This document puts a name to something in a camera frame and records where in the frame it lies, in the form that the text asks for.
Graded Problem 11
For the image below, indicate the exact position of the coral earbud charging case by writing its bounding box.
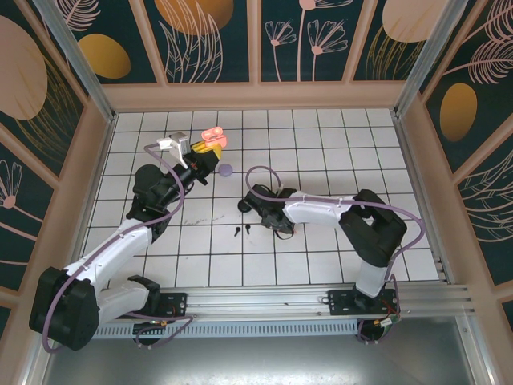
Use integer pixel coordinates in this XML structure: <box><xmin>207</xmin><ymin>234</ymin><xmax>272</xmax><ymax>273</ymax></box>
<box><xmin>201</xmin><ymin>127</ymin><xmax>229</xmax><ymax>149</ymax></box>

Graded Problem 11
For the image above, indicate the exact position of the grey metal sheet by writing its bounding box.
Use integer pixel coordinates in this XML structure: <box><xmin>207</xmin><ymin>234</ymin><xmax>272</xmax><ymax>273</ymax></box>
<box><xmin>23</xmin><ymin>336</ymin><xmax>492</xmax><ymax>385</ymax></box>

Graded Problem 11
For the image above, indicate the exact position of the aluminium mounting rail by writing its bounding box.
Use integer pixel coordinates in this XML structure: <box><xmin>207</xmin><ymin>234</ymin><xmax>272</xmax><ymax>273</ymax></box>
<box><xmin>38</xmin><ymin>284</ymin><xmax>476</xmax><ymax>322</ymax></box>

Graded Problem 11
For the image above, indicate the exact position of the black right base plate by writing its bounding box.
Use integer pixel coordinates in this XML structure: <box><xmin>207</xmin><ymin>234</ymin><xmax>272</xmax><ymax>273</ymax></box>
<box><xmin>327</xmin><ymin>289</ymin><xmax>364</xmax><ymax>318</ymax></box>

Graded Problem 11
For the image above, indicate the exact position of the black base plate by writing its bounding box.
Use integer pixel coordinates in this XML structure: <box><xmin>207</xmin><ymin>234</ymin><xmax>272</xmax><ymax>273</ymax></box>
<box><xmin>327</xmin><ymin>289</ymin><xmax>364</xmax><ymax>318</ymax></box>
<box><xmin>115</xmin><ymin>292</ymin><xmax>189</xmax><ymax>321</ymax></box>

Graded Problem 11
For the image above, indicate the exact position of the slotted grey cable duct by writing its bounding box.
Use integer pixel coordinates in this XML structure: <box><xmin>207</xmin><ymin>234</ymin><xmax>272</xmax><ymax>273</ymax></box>
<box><xmin>54</xmin><ymin>323</ymin><xmax>362</xmax><ymax>338</ymax></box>

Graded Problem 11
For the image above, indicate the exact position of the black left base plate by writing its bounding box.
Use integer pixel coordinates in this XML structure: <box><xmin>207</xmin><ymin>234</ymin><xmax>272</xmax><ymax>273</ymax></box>
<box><xmin>115</xmin><ymin>292</ymin><xmax>189</xmax><ymax>321</ymax></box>

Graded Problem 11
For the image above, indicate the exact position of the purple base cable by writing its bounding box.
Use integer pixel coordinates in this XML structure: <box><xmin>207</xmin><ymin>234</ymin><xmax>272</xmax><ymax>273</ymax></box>
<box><xmin>134</xmin><ymin>314</ymin><xmax>196</xmax><ymax>350</ymax></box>
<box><xmin>357</xmin><ymin>319</ymin><xmax>386</xmax><ymax>346</ymax></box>

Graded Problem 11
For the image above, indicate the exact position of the aluminium frame post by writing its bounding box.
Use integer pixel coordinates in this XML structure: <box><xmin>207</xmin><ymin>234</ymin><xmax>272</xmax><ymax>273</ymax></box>
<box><xmin>393</xmin><ymin>0</ymin><xmax>479</xmax><ymax>118</ymax></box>
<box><xmin>34</xmin><ymin>0</ymin><xmax>118</xmax><ymax>124</ymax></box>

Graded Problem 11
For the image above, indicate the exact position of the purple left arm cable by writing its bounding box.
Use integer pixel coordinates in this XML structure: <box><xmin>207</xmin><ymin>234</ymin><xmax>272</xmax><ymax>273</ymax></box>
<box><xmin>42</xmin><ymin>142</ymin><xmax>186</xmax><ymax>355</ymax></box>

